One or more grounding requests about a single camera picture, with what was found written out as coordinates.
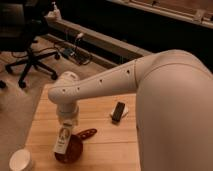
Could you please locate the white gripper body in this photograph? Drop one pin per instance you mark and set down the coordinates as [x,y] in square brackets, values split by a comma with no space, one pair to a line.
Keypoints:
[67,115]

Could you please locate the white plastic bottle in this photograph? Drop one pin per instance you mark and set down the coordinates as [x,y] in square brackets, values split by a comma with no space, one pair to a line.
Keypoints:
[63,138]

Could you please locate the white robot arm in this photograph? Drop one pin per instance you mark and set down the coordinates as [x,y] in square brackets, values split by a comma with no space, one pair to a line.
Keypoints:
[174,107]

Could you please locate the white ceramic bowl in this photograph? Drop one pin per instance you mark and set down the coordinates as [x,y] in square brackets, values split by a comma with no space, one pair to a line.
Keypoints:
[21,160]

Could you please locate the white spray bottle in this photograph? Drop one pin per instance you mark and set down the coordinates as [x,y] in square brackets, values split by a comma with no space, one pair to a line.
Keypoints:
[55,13]

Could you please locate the black rectangular device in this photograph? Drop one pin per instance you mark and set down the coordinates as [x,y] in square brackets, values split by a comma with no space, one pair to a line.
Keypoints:
[117,114]

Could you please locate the white pad under device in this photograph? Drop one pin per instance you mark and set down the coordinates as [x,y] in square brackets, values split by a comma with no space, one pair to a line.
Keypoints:
[125,112]

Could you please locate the black office chair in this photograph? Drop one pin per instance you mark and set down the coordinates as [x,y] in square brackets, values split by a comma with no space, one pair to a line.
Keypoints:
[21,21]

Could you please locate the power strip with cables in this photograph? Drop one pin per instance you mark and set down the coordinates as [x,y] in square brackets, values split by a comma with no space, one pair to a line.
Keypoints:
[72,52]

